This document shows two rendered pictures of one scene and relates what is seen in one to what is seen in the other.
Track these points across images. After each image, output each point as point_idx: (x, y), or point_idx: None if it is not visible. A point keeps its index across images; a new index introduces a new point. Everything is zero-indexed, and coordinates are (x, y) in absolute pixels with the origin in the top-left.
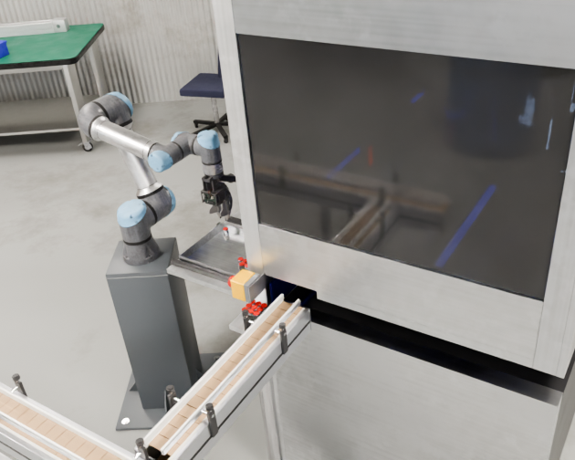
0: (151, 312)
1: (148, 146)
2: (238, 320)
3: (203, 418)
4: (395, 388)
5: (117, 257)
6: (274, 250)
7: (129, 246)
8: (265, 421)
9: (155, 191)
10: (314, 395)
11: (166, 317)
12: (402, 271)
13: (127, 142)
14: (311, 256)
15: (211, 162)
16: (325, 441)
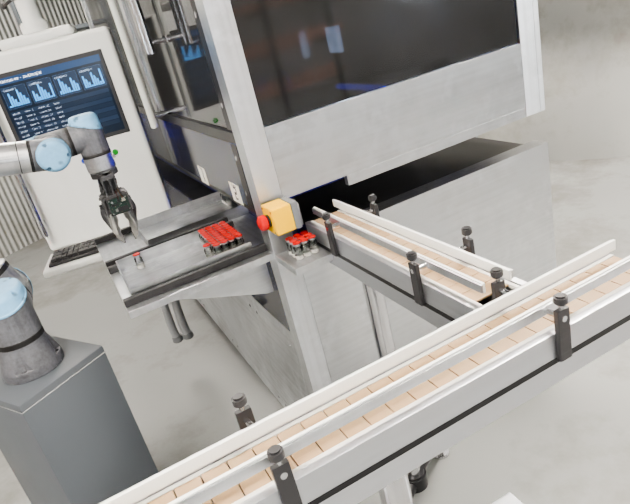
0: (101, 432)
1: (22, 144)
2: (296, 263)
3: (457, 264)
4: (440, 236)
5: (1, 391)
6: (290, 153)
7: (24, 349)
8: (389, 349)
9: (5, 264)
10: (368, 328)
11: (122, 425)
12: (421, 85)
13: None
14: (333, 130)
15: (104, 148)
16: None
